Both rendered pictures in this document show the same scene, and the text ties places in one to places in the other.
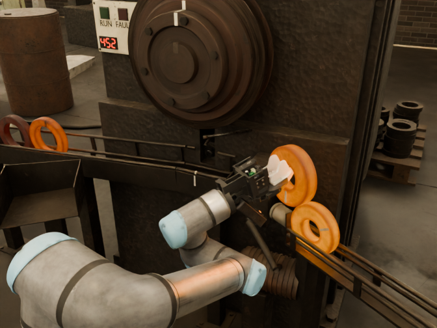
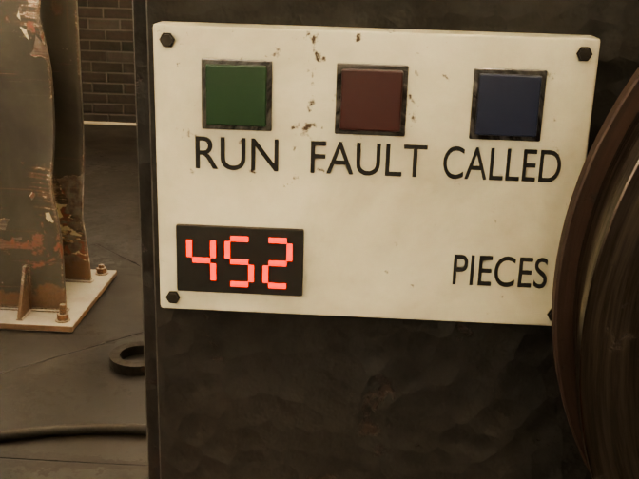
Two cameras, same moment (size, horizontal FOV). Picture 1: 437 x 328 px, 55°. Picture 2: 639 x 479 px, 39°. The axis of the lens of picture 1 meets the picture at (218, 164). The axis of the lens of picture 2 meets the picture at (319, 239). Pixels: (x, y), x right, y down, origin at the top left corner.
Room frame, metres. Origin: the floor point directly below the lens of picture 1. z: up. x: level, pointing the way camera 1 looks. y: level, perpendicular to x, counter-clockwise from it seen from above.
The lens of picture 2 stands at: (1.05, 0.57, 1.29)
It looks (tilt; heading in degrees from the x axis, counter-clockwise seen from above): 18 degrees down; 338
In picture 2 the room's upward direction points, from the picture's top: 2 degrees clockwise
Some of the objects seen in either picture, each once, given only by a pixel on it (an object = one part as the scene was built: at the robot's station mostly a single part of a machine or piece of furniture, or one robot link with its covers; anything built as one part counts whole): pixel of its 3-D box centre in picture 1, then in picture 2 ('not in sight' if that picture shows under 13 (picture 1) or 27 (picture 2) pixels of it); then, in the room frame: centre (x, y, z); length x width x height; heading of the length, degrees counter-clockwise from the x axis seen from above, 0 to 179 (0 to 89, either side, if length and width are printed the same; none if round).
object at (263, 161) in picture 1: (263, 189); not in sight; (1.22, -0.15, 0.68); 0.11 x 0.08 x 0.24; 155
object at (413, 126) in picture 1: (341, 120); not in sight; (3.01, -0.94, 0.22); 1.20 x 0.81 x 0.44; 63
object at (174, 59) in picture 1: (181, 61); not in sight; (1.22, 0.11, 1.11); 0.28 x 0.06 x 0.28; 65
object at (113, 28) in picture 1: (125, 28); (367, 178); (1.55, 0.33, 1.15); 0.26 x 0.02 x 0.18; 65
